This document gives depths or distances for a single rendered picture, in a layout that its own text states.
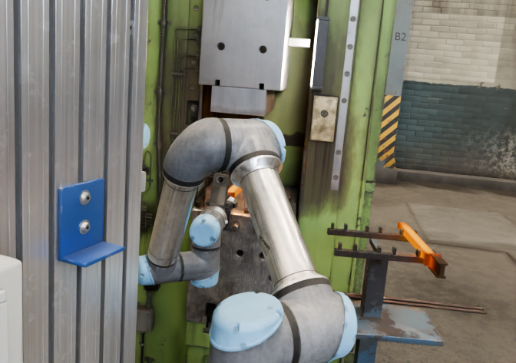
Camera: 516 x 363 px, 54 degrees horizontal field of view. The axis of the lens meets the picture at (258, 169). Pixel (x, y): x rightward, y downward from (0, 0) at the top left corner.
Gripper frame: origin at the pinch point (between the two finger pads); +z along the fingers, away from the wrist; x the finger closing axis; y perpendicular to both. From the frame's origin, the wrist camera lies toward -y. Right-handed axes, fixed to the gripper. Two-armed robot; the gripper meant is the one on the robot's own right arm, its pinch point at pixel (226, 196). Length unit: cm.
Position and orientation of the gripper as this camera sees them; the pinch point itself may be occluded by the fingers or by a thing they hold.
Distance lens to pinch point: 163.5
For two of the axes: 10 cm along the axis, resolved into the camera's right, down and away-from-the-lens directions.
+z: 1.1, -1.5, 9.8
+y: -0.6, 9.9, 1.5
